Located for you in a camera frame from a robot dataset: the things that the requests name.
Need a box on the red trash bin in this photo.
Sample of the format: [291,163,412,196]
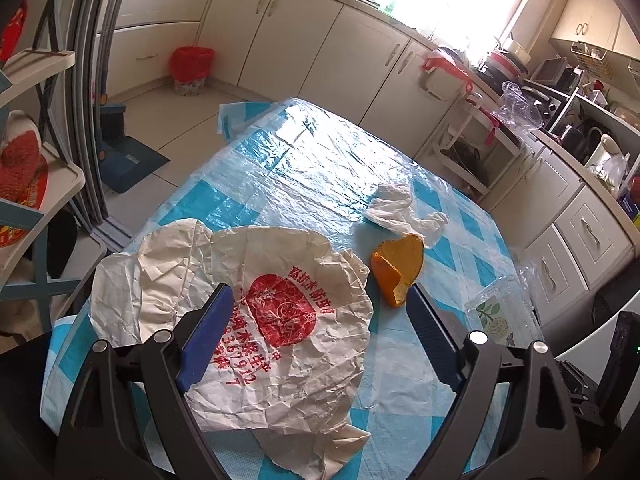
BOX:
[169,46,215,96]

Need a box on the clear packet with leaf print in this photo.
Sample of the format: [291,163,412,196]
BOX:
[464,276,544,348]

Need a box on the orange peel piece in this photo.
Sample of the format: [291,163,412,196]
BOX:
[370,233,424,308]

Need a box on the white red printed paper bag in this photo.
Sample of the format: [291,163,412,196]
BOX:
[90,219,373,479]

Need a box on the crumpled tissue far side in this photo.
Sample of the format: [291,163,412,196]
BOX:
[363,184,448,248]

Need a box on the blue checkered plastic tablecloth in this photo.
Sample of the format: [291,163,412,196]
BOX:
[39,96,547,480]

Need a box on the blue dustpan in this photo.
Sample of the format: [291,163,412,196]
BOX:
[96,103,169,194]

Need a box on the white blue wooden shelf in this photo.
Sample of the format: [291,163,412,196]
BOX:
[1,49,106,332]

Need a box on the white shelf rack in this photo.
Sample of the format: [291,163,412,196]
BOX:
[414,91,524,202]

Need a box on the clear plastic bag on counter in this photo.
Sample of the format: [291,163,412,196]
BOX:
[496,80,544,129]

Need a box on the red plastic bag on handle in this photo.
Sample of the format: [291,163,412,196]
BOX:
[420,50,473,101]

